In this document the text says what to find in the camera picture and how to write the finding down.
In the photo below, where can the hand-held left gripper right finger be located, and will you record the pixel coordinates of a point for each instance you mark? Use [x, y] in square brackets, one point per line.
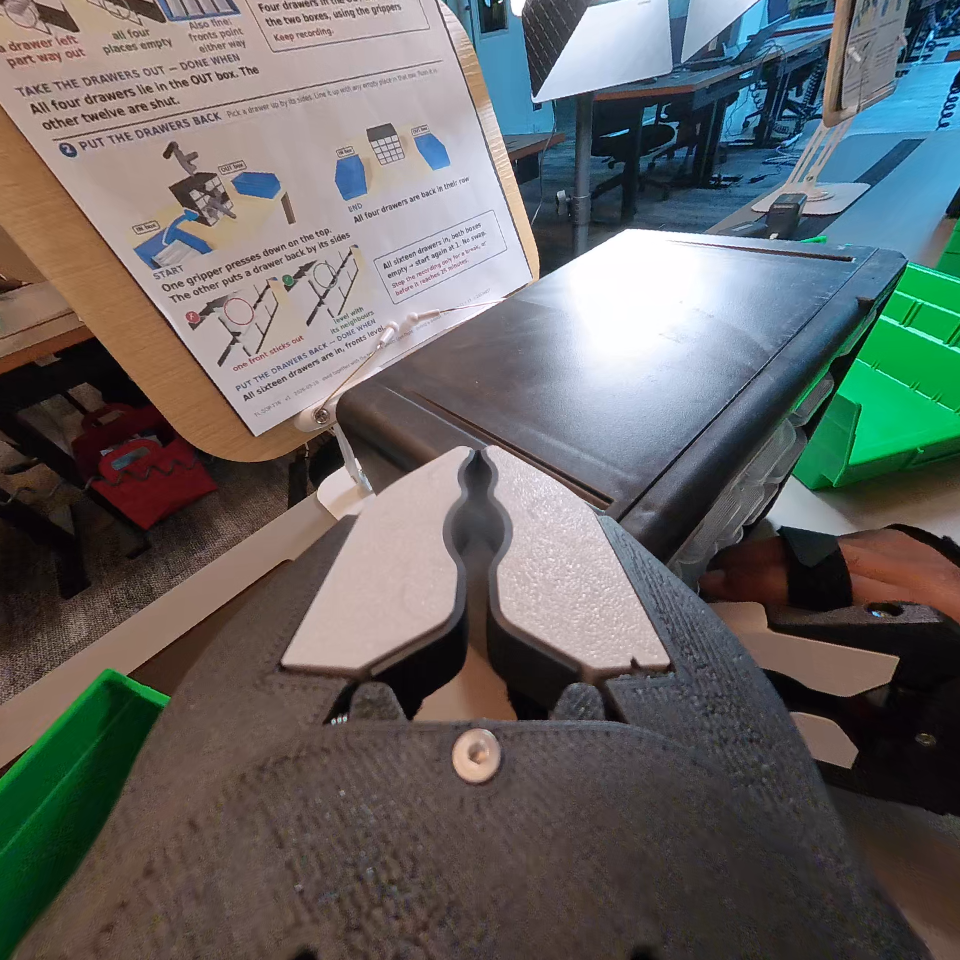
[577, 585]

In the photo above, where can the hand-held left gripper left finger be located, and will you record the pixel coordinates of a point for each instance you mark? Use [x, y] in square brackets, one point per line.
[375, 585]

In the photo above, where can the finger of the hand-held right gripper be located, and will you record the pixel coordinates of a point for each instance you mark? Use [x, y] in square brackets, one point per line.
[829, 739]
[840, 667]

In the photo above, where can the black drawer cabinet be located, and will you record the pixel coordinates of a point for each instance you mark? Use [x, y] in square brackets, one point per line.
[637, 360]

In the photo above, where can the green plastic bin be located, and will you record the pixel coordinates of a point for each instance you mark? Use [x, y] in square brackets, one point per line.
[885, 420]
[60, 787]

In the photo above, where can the pale desk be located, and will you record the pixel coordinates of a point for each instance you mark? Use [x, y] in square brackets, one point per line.
[862, 510]

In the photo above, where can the grey office desk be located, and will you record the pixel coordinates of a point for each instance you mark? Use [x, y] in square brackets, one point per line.
[885, 210]

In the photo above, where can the person's right hand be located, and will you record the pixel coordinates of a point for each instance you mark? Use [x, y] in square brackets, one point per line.
[900, 570]

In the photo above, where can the bank of clear drawers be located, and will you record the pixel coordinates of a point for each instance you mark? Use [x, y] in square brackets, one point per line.
[750, 487]

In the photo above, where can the red bag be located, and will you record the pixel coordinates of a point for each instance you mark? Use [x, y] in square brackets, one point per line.
[150, 487]

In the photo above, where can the instruction sheet on board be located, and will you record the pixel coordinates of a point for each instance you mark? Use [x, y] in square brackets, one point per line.
[90, 315]

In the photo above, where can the metal light stand pole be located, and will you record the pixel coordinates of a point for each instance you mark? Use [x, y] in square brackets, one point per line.
[583, 172]

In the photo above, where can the wooden work table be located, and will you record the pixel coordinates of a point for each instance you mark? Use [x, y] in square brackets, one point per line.
[37, 330]

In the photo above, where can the small black device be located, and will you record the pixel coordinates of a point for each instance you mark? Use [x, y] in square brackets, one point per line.
[786, 214]

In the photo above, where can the black office chair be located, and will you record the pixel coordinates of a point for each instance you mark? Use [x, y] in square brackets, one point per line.
[637, 142]

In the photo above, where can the long office table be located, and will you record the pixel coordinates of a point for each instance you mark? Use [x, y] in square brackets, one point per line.
[697, 75]

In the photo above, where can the softbox light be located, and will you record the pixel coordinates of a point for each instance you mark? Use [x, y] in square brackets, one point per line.
[600, 45]

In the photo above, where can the wooden board on white stand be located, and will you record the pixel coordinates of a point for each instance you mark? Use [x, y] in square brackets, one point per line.
[862, 52]

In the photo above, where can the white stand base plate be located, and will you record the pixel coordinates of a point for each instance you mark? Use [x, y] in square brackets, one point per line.
[341, 495]

